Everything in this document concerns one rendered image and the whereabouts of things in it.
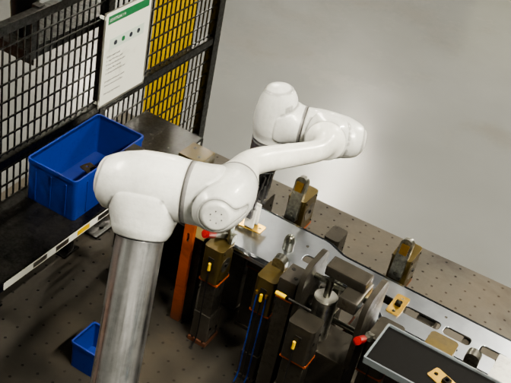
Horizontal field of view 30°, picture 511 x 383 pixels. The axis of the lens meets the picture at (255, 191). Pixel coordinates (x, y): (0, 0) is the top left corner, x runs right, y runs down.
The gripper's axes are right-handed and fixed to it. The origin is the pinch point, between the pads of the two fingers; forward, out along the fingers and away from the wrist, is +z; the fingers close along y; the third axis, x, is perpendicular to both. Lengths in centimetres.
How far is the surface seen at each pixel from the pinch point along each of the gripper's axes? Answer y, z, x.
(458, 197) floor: 213, 105, -15
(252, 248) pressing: -6.9, 5.0, -5.2
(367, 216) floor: 165, 105, 14
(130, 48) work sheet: 12, -25, 55
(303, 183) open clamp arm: 15.9, -5.5, -6.2
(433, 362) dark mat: -31, -11, -64
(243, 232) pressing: -2.5, 5.0, 0.5
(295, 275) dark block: -21.9, -7.0, -24.4
